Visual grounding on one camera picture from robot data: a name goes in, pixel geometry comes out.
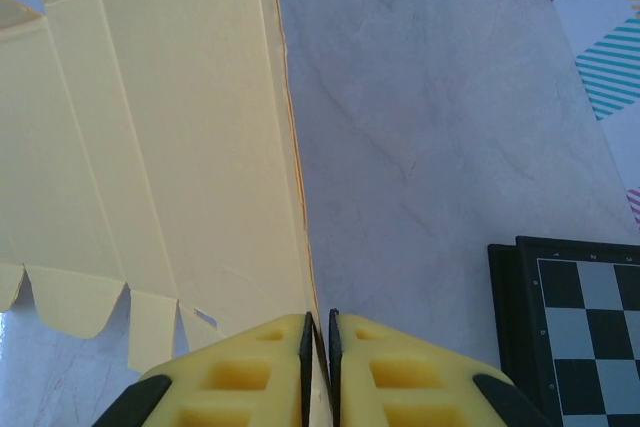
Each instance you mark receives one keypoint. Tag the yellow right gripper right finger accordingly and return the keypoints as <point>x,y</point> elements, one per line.
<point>415,382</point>

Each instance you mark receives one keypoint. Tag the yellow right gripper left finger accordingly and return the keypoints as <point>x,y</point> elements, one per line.
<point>235,377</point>

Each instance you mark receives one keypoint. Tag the pale yellow paper box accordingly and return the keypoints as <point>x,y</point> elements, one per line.
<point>175,147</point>

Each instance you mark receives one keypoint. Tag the black chess board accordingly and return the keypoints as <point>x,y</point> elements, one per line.
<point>575,327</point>

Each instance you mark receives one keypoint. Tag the white sheet with coloured stripes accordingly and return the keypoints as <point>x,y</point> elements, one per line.
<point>600,22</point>

